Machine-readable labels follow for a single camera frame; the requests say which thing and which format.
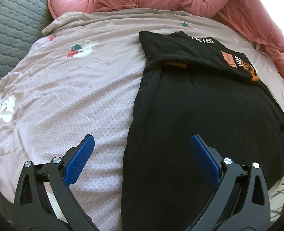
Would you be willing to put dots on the printed light pink blanket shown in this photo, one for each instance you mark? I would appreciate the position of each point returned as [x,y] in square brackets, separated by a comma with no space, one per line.
[72,89]

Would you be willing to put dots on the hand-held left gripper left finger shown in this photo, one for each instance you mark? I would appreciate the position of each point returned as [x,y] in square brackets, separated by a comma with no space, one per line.
[79,163]

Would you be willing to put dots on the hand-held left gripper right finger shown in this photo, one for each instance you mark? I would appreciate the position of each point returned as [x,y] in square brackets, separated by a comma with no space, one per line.
[205,161]

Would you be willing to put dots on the black t-shirt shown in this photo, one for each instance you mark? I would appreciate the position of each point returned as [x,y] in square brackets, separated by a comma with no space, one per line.
[192,125]

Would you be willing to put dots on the pink comforter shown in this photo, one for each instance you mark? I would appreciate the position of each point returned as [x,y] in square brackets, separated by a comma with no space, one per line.
[228,4]

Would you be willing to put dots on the grey quilted headboard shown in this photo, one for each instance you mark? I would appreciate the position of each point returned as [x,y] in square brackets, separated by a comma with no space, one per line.
[12,28]

